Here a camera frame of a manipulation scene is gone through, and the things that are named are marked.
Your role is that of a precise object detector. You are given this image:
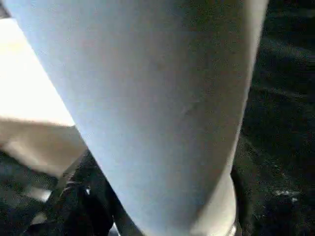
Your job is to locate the white plastic table top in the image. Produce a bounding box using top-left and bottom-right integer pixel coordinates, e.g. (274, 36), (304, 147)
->
(0, 17), (87, 178)

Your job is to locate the white plastic table leg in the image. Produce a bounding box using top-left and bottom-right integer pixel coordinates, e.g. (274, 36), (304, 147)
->
(4, 0), (268, 236)

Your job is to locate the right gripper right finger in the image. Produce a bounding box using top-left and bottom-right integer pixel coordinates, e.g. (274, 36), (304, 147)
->
(231, 171), (315, 236)

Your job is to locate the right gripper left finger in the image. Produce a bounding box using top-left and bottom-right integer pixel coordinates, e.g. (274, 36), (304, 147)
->
(26, 149), (117, 236)

